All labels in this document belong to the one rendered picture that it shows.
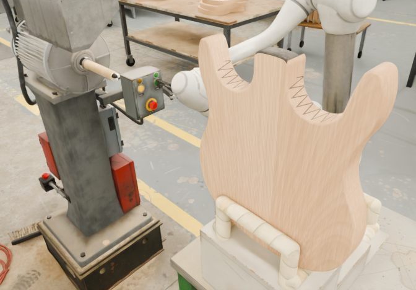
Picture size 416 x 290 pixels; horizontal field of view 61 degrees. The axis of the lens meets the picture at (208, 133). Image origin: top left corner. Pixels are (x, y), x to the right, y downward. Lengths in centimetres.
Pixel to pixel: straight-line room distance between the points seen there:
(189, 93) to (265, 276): 67
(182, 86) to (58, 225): 124
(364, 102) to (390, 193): 237
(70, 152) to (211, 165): 107
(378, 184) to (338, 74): 164
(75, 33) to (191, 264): 70
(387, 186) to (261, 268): 220
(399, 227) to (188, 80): 77
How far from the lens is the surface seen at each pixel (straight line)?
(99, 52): 146
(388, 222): 118
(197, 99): 123
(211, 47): 63
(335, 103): 141
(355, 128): 50
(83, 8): 109
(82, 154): 176
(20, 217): 279
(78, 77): 144
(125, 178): 194
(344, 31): 128
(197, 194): 259
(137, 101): 160
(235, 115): 63
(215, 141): 70
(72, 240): 204
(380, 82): 47
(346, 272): 89
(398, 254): 110
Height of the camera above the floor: 170
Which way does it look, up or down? 31 degrees down
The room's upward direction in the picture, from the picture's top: 2 degrees counter-clockwise
